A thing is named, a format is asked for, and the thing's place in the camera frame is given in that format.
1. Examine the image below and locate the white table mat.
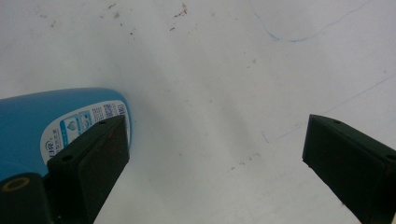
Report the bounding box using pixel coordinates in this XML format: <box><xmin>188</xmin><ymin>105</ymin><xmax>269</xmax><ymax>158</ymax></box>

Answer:
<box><xmin>0</xmin><ymin>0</ymin><xmax>396</xmax><ymax>224</ymax></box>

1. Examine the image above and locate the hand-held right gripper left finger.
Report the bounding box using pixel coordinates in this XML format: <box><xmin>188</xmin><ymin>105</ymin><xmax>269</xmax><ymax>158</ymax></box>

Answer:
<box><xmin>46</xmin><ymin>114</ymin><xmax>131</xmax><ymax>224</ymax></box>

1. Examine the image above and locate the blue detergent bottle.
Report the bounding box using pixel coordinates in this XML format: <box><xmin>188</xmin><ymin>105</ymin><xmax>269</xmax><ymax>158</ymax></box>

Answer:
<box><xmin>0</xmin><ymin>87</ymin><xmax>133</xmax><ymax>183</ymax></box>

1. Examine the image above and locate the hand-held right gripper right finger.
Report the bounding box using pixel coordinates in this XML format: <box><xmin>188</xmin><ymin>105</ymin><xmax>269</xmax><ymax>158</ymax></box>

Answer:
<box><xmin>302</xmin><ymin>113</ymin><xmax>396</xmax><ymax>224</ymax></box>

